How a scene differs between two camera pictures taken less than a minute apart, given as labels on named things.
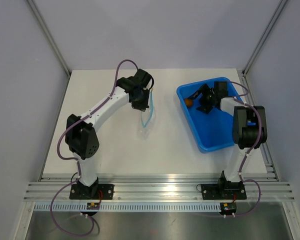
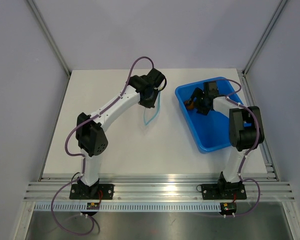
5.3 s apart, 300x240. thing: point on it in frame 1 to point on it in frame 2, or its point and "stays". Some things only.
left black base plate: x=97 y=191 stays
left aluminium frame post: x=50 y=37 stays
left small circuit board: x=93 y=206 stays
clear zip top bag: x=148 y=118 to x=150 y=114
